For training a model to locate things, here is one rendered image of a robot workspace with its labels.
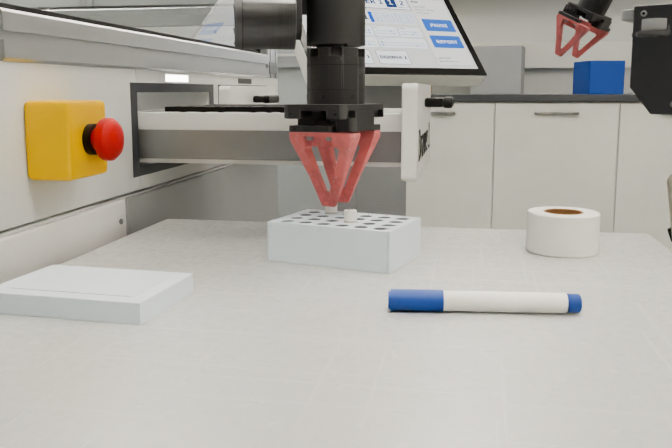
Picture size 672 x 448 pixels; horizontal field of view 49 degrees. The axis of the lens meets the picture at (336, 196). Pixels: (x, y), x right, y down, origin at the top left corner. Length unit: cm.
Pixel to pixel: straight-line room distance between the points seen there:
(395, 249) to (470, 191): 329
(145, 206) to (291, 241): 31
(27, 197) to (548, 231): 49
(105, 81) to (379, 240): 37
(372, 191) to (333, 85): 130
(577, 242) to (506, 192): 322
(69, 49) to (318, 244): 32
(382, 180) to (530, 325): 150
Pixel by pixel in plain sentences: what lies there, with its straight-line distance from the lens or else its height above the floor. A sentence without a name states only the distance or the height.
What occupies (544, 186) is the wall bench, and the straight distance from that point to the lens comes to 399.
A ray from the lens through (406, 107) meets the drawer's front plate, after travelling 84.
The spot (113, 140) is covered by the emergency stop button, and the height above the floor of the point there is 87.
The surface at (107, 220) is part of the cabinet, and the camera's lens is 87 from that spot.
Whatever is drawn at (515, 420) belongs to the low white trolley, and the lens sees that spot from 39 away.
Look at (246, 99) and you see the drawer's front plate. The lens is 130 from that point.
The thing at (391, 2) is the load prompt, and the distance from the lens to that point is 208.
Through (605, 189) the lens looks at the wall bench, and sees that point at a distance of 405.
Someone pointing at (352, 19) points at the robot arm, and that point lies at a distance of 72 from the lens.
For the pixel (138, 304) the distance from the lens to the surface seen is 53.
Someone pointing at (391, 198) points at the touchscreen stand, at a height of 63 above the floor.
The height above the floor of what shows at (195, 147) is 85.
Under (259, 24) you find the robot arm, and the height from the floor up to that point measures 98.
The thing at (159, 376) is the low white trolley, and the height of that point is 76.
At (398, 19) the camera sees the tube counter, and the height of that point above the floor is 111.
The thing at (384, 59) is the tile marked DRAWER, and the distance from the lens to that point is 190.
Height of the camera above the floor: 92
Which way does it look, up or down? 8 degrees down
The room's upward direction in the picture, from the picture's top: straight up
